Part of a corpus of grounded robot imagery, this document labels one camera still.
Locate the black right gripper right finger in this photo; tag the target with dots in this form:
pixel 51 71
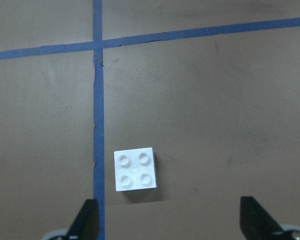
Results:
pixel 256 223

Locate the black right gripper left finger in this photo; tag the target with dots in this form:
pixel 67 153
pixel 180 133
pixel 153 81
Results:
pixel 86 225

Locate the white block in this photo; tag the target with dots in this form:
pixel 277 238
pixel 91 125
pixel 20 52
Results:
pixel 135 169

